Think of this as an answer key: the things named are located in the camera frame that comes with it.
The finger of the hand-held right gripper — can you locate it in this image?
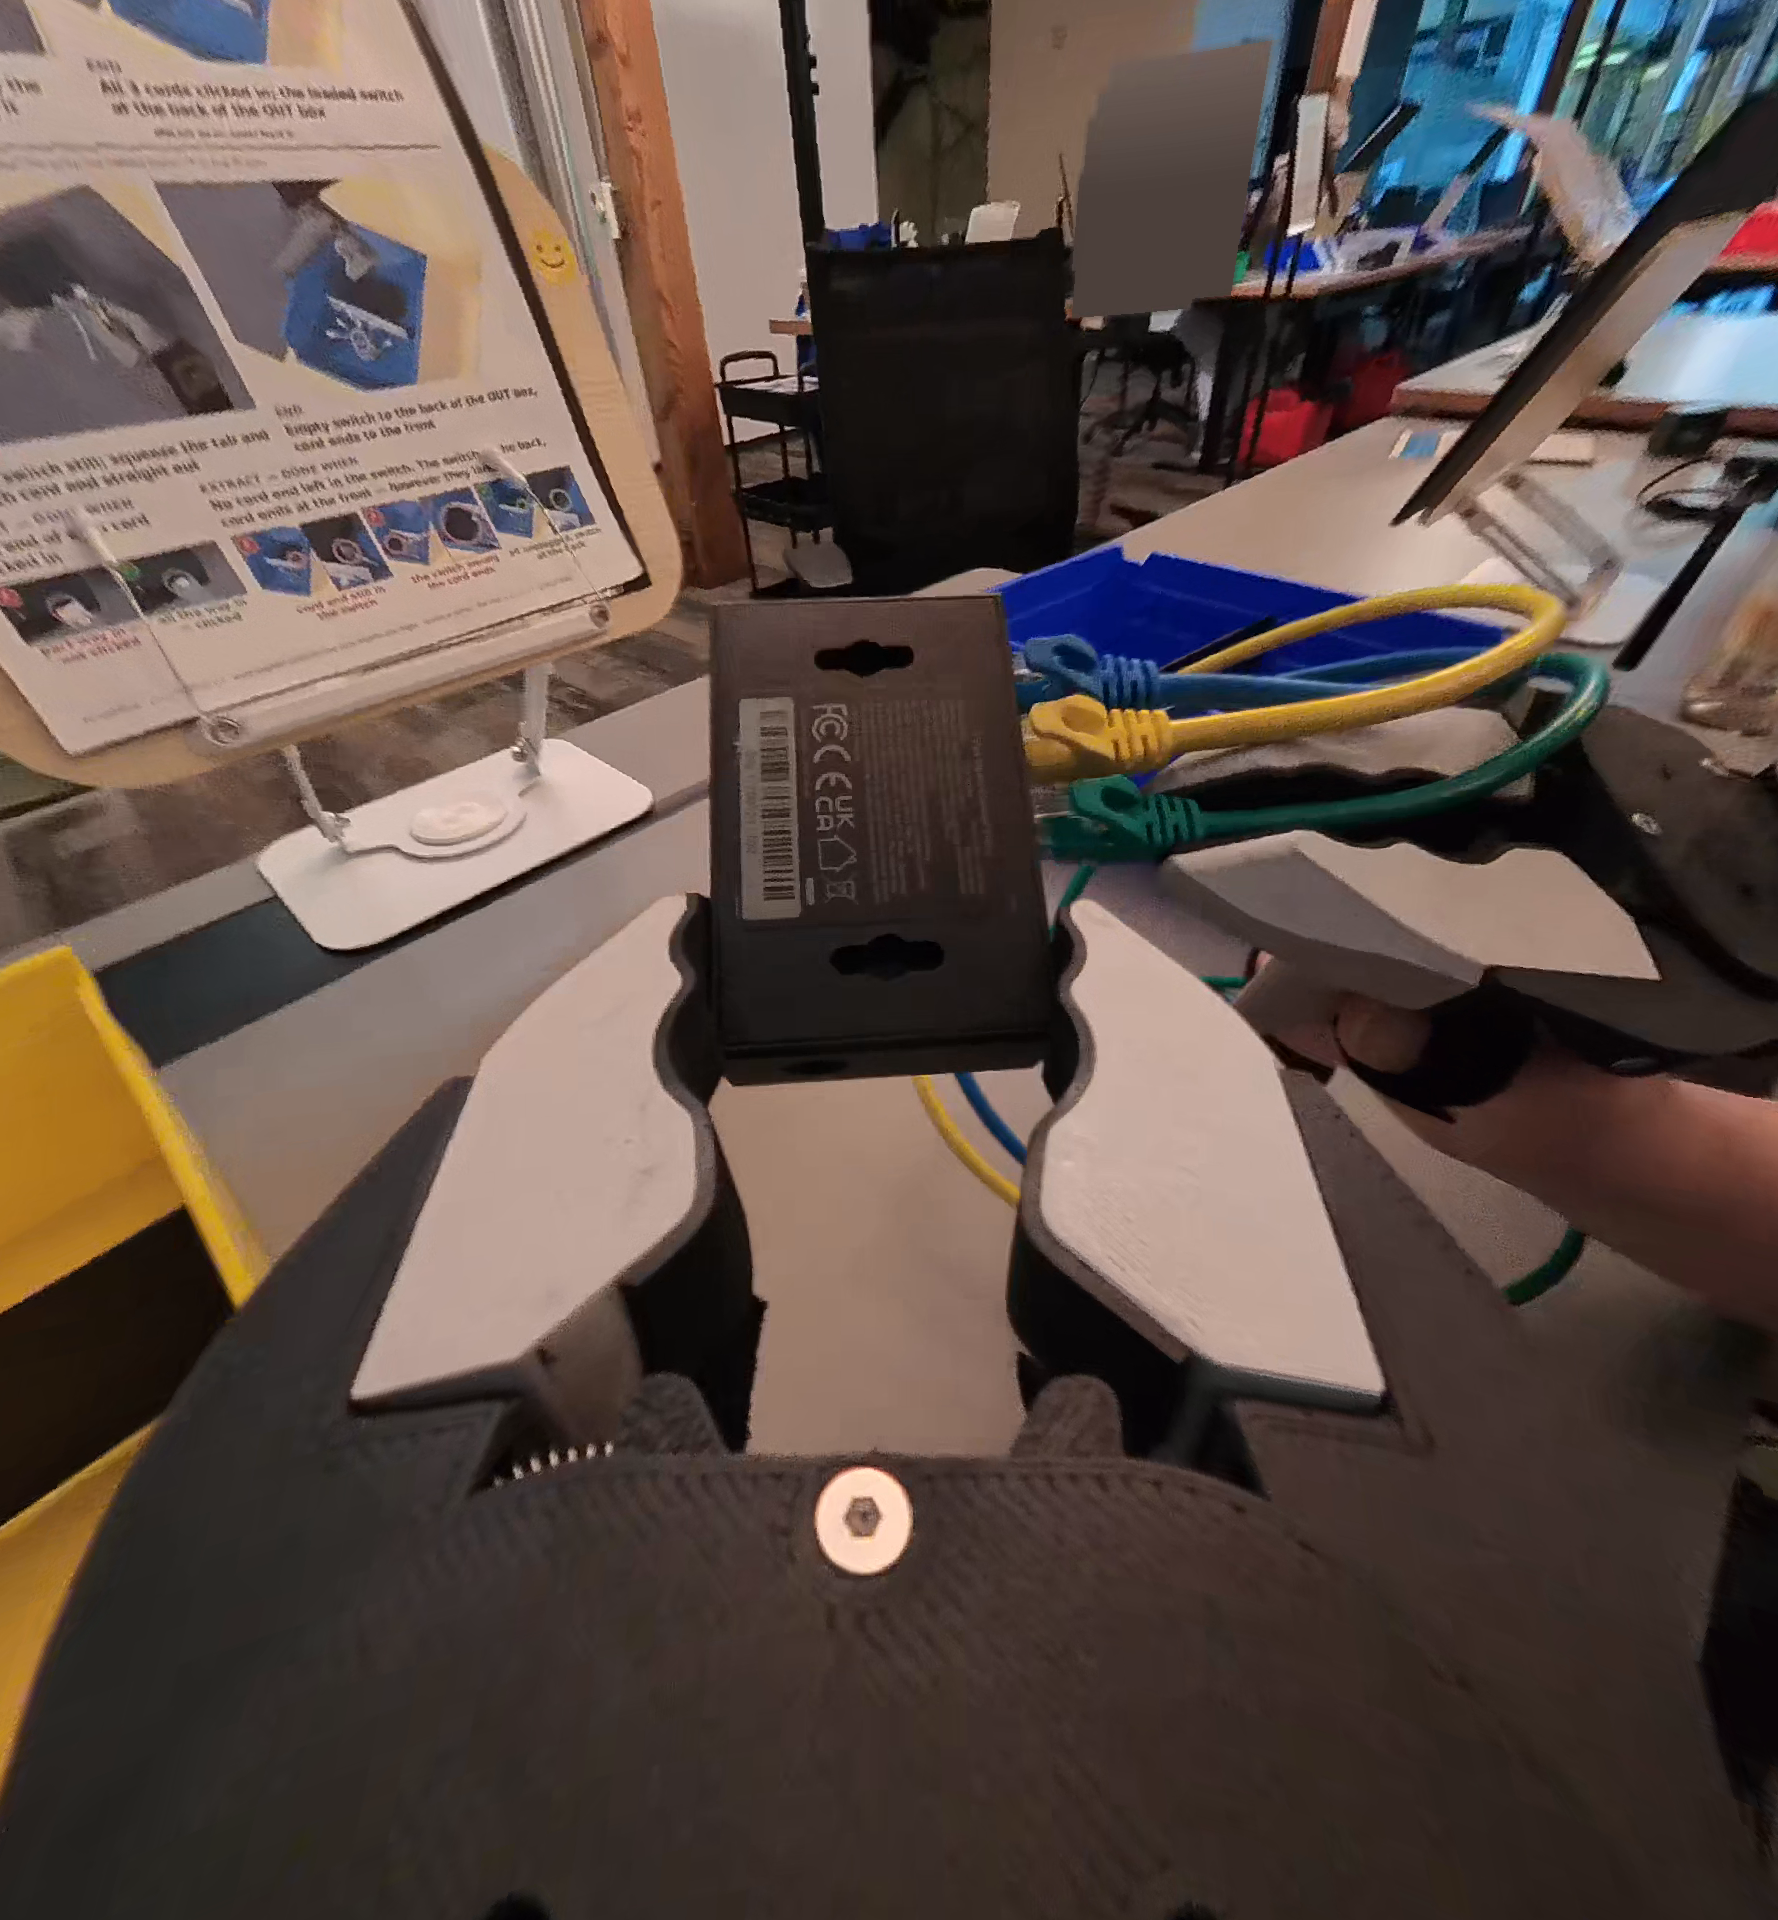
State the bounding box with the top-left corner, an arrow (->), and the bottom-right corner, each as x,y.
1173,701 -> 1543,811
1156,831 -> 1666,1014

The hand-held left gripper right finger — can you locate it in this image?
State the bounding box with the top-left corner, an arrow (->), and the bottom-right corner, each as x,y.
1009,900 -> 1394,1458

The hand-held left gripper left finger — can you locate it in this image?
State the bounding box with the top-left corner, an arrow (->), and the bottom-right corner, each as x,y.
348,895 -> 765,1452

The green ethernet cable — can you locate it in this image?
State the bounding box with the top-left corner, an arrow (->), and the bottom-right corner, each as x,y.
1035,648 -> 1612,1307

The yellow ethernet cable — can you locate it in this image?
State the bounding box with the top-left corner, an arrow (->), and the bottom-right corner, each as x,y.
911,583 -> 1569,1209

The blue ethernet cable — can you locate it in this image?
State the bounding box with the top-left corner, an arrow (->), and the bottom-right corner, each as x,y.
954,607 -> 1543,1170

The black network switch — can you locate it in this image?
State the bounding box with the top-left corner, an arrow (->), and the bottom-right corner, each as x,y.
706,596 -> 1061,1087

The person's right forearm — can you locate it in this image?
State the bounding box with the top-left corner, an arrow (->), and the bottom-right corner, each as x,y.
1578,1072 -> 1778,1361

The person's right hand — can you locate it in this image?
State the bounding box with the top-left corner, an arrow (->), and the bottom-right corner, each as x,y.
1329,993 -> 1702,1204

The glass bottle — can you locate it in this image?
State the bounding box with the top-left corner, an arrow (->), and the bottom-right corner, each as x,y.
1677,495 -> 1778,736

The blue plastic bin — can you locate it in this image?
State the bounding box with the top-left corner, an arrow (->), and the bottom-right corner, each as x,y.
990,542 -> 1520,675

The yellow plastic bin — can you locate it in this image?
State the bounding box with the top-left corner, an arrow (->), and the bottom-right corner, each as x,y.
0,944 -> 267,1907

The wooden column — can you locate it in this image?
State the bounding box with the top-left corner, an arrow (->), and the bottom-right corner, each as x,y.
580,0 -> 752,589

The black pole lamp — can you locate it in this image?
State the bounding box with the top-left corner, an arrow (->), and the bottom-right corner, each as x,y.
777,0 -> 831,242

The printed instruction sheet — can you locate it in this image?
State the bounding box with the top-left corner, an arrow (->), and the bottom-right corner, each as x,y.
0,0 -> 651,760

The black wire trolley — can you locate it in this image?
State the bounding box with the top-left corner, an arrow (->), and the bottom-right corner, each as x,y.
715,350 -> 834,596

